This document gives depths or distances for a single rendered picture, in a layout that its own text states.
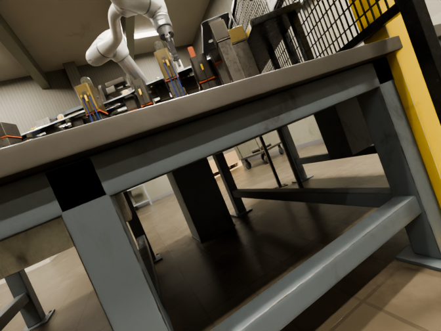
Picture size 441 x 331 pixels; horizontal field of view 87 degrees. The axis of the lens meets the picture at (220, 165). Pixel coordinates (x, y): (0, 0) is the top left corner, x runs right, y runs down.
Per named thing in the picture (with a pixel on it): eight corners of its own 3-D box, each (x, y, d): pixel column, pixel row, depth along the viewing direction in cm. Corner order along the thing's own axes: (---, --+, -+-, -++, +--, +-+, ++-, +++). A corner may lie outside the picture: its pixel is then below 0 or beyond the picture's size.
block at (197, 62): (215, 123, 92) (188, 55, 90) (214, 127, 104) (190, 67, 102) (232, 115, 92) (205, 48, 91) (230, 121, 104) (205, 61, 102)
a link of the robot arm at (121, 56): (159, 128, 201) (168, 111, 213) (174, 125, 193) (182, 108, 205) (87, 43, 149) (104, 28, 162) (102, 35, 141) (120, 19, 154)
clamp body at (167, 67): (186, 134, 90) (150, 48, 88) (188, 137, 102) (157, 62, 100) (201, 128, 90) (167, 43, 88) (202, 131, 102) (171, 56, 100)
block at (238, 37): (255, 108, 102) (224, 30, 100) (252, 112, 110) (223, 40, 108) (272, 102, 102) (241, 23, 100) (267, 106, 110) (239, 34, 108)
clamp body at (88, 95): (104, 168, 91) (67, 85, 90) (116, 167, 103) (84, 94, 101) (119, 161, 92) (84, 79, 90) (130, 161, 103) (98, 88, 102)
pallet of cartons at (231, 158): (230, 167, 775) (224, 154, 773) (244, 164, 678) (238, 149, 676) (192, 184, 723) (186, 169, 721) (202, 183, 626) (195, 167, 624)
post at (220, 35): (241, 105, 78) (209, 23, 77) (239, 108, 83) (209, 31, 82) (255, 99, 78) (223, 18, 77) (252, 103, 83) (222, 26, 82)
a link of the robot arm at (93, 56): (90, 44, 134) (102, 33, 142) (76, 57, 145) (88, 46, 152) (109, 63, 142) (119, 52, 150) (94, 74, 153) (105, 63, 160)
